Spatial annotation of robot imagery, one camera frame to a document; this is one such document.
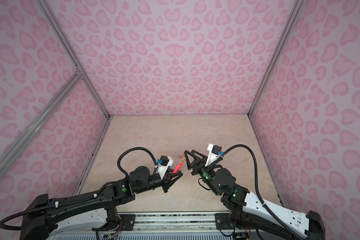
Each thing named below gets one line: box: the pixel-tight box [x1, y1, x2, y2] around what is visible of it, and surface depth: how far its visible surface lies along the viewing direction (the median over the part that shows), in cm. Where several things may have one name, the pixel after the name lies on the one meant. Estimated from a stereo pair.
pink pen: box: [173, 156, 186, 174], surface depth 65 cm
